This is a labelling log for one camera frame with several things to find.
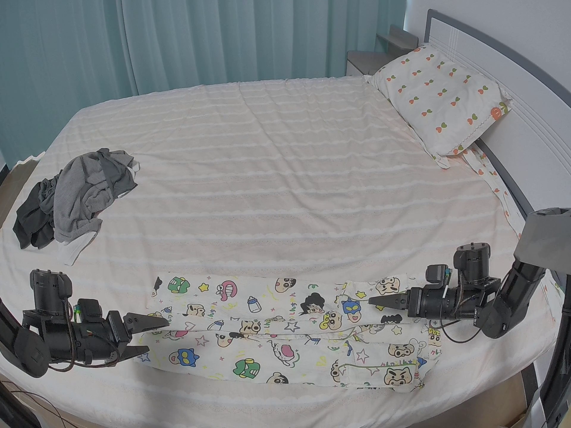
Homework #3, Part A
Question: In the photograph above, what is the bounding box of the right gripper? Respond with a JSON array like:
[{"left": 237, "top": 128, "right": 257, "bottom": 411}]
[{"left": 368, "top": 285, "right": 460, "bottom": 323}]

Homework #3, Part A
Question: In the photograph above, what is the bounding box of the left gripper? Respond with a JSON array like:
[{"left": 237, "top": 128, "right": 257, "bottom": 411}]
[{"left": 82, "top": 311, "right": 171, "bottom": 367}]

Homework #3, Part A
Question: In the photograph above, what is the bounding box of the white printed pyjama top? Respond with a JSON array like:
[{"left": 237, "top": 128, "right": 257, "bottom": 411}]
[{"left": 134, "top": 272, "right": 442, "bottom": 393}]

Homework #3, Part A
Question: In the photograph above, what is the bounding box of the pile of clothes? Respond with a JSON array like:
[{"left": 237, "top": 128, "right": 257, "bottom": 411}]
[{"left": 12, "top": 148, "right": 140, "bottom": 266}]

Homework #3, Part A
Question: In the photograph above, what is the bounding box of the bed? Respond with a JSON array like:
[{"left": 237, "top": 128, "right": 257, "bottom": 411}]
[{"left": 0, "top": 9, "right": 571, "bottom": 423}]

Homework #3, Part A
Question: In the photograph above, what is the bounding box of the white printed pillow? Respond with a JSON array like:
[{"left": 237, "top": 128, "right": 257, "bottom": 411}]
[{"left": 369, "top": 43, "right": 513, "bottom": 169}]

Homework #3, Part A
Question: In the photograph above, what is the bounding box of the grey wooden bedside table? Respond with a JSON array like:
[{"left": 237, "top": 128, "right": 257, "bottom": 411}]
[{"left": 346, "top": 24, "right": 420, "bottom": 78}]

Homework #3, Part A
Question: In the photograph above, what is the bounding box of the blue-green curtain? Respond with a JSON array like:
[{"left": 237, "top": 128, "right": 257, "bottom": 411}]
[{"left": 0, "top": 0, "right": 409, "bottom": 166}]

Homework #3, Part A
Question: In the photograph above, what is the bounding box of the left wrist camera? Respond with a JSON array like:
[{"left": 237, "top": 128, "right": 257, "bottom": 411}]
[{"left": 75, "top": 299, "right": 102, "bottom": 329}]

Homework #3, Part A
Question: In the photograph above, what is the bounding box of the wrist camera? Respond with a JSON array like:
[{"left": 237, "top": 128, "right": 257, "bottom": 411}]
[
  {"left": 425, "top": 263, "right": 450, "bottom": 286},
  {"left": 75, "top": 299, "right": 102, "bottom": 329}
]

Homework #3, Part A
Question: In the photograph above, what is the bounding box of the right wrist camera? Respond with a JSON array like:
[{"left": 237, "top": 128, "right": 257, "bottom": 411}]
[{"left": 425, "top": 263, "right": 450, "bottom": 286}]

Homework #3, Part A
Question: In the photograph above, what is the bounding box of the black cable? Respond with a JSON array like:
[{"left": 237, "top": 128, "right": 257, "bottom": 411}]
[
  {"left": 47, "top": 354, "right": 119, "bottom": 372},
  {"left": 0, "top": 377, "right": 68, "bottom": 428},
  {"left": 439, "top": 319, "right": 485, "bottom": 345}
]

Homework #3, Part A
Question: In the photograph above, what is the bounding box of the pale wooden frame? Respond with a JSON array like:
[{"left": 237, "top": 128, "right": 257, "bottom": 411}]
[{"left": 504, "top": 408, "right": 536, "bottom": 428}]

